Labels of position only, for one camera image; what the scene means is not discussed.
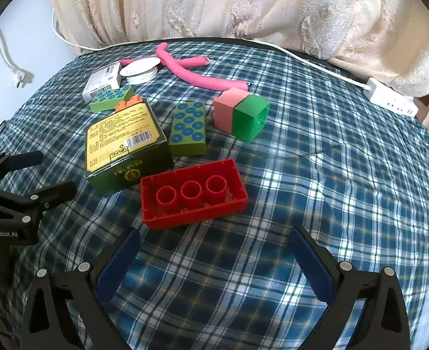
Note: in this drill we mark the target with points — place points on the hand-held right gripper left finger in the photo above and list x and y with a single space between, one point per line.
118 262

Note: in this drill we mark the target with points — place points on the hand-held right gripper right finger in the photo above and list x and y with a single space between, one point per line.
313 262

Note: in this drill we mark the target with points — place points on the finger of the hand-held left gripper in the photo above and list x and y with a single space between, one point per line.
19 160
50 193

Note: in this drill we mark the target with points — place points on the green box with yellow label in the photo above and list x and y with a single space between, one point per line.
123 142

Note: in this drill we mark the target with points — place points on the red toy brick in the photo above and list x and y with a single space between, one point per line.
194 209

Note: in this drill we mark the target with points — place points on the small green blue-dotted block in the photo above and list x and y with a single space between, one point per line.
108 99

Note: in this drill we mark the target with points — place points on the white cardboard medicine box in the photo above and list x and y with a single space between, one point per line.
101 80

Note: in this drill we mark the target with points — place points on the small orange toy block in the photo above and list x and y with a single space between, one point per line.
127 104

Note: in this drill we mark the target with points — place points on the large green blue-dotted block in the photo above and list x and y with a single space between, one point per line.
187 127

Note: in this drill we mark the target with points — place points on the green toy cube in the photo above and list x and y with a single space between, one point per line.
251 118

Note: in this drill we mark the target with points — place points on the pink toy cube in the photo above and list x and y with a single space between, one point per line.
225 111

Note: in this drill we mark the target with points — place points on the long pink foam roller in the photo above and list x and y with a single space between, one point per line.
196 76

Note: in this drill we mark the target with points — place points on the short pink foam roller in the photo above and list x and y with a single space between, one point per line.
192 62

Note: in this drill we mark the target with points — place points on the blue plaid tablecloth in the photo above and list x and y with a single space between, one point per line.
309 189

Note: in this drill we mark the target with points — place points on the cream patterned curtain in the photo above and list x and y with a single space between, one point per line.
236 3

